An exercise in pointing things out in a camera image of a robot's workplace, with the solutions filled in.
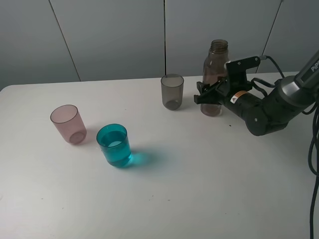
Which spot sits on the brown translucent water bottle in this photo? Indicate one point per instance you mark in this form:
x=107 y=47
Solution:
x=212 y=69

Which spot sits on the teal translucent plastic cup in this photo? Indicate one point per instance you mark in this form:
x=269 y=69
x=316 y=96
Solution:
x=114 y=144

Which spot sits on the grey translucent plastic cup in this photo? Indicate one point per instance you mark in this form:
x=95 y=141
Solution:
x=172 y=91

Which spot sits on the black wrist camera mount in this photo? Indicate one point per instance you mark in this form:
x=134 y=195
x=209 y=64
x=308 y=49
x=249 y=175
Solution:
x=236 y=70

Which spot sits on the pink translucent plastic cup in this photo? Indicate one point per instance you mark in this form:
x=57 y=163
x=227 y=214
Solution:
x=69 y=123

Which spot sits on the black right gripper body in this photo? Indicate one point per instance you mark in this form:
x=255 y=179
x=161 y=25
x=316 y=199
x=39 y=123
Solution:
x=234 y=94

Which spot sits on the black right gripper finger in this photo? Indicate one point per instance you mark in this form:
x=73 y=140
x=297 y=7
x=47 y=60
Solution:
x=206 y=89
x=207 y=96

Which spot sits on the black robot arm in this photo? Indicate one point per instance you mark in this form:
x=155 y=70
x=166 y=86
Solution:
x=264 y=107

